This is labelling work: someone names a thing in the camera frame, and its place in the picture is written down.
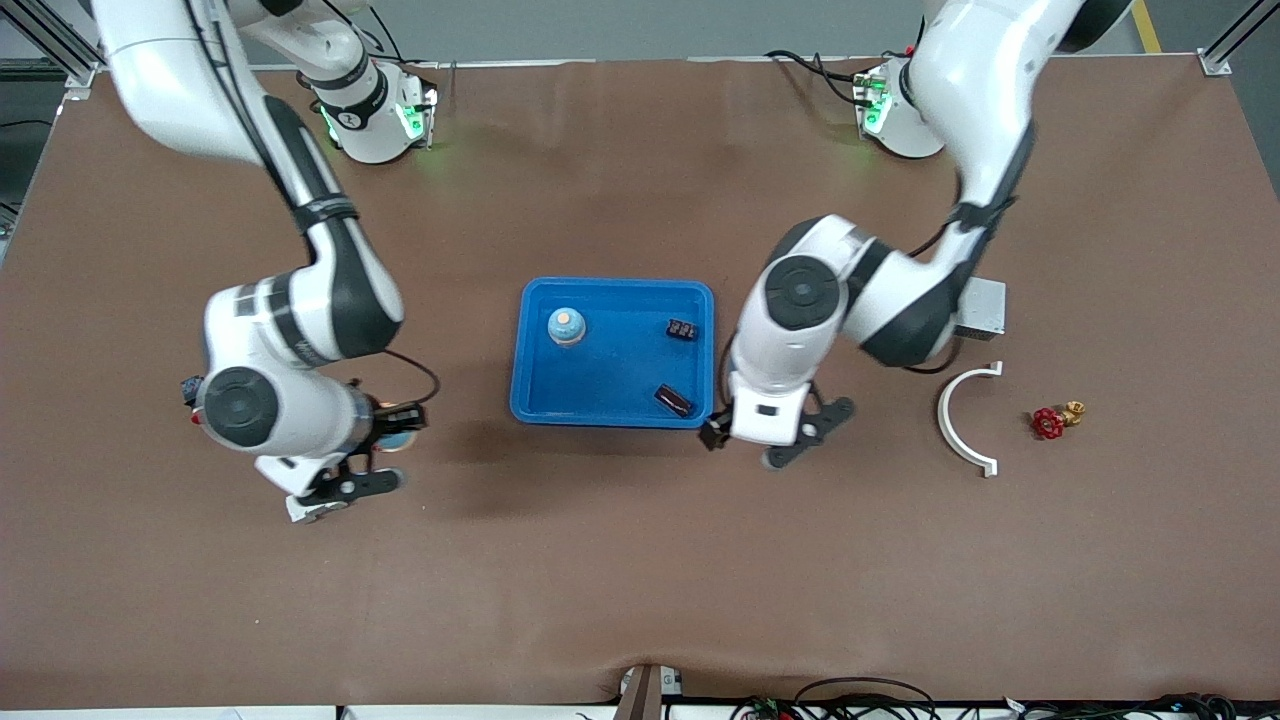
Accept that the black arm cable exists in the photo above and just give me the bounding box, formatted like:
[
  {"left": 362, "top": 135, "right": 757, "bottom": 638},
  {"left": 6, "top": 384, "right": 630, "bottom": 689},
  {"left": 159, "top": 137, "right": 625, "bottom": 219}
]
[
  {"left": 384, "top": 347, "right": 442, "bottom": 407},
  {"left": 903, "top": 213, "right": 963, "bottom": 377}
]

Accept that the black cable cluster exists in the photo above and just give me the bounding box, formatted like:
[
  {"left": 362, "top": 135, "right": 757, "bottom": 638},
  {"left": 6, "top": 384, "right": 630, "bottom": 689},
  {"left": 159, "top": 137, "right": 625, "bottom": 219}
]
[{"left": 1000, "top": 692, "right": 1241, "bottom": 720}]

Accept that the aluminium frame profile with bracket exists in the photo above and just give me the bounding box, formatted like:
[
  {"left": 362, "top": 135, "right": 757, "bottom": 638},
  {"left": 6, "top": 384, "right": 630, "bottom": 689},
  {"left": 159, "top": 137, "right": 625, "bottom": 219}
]
[
  {"left": 1200, "top": 0, "right": 1280, "bottom": 77},
  {"left": 0, "top": 0, "right": 106, "bottom": 101}
]

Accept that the black looped cable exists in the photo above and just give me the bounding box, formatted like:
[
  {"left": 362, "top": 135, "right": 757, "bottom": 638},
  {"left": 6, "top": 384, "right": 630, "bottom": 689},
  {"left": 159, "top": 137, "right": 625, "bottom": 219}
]
[{"left": 795, "top": 677, "right": 938, "bottom": 720}]

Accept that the black left base cable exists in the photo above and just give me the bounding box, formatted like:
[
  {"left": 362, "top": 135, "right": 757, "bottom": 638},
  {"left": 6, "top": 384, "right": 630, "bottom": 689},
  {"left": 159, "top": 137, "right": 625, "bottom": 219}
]
[{"left": 765, "top": 48, "right": 871, "bottom": 106}]

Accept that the white curved plastic bracket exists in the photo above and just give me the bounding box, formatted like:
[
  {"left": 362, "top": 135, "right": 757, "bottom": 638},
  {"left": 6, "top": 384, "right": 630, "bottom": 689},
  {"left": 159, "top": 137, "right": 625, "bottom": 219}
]
[{"left": 936, "top": 361, "right": 1004, "bottom": 478}]

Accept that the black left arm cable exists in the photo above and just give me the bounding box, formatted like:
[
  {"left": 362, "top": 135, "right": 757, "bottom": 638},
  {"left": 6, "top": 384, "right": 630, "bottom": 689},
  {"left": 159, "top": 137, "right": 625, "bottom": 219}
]
[{"left": 903, "top": 213, "right": 963, "bottom": 377}]

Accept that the blue plastic tray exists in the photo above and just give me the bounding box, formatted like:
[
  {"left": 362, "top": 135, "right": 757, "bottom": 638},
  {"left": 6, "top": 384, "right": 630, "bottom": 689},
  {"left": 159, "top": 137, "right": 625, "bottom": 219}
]
[{"left": 509, "top": 277, "right": 716, "bottom": 430}]

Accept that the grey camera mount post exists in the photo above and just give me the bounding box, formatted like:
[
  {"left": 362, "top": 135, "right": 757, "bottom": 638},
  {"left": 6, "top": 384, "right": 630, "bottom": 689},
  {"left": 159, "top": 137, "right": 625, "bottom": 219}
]
[{"left": 612, "top": 663, "right": 686, "bottom": 720}]

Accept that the red handwheel brass valve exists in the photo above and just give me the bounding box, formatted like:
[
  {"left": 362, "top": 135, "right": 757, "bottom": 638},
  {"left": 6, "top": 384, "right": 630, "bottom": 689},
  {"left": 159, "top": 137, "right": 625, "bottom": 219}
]
[{"left": 1031, "top": 400, "right": 1087, "bottom": 442}]

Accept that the grey metal power supply box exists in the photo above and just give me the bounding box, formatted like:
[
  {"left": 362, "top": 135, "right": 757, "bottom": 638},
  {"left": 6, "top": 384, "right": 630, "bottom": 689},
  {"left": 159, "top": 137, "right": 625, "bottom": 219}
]
[{"left": 952, "top": 278, "right": 1008, "bottom": 340}]

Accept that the brown table cover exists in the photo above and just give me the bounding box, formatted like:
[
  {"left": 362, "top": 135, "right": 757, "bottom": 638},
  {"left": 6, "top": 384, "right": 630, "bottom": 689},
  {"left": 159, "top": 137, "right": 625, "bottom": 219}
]
[{"left": 0, "top": 55, "right": 1280, "bottom": 713}]

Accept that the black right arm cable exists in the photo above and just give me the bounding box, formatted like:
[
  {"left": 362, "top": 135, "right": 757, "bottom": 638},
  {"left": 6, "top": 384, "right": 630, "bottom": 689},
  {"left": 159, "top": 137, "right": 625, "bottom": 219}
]
[{"left": 384, "top": 347, "right": 442, "bottom": 407}]

